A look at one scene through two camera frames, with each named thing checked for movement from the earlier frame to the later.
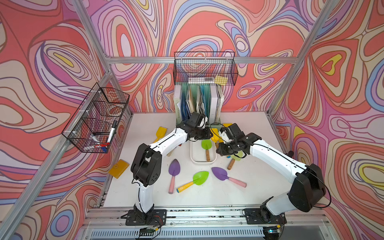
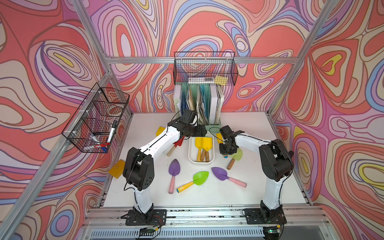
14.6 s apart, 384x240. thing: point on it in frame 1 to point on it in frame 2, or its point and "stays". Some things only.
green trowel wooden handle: (206, 144) to (203, 154)
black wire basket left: (92, 127) stays
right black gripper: (223, 152) stays
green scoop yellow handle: (199, 178) stays
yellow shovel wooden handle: (216, 138) to (207, 156)
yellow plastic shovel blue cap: (160, 133) stays
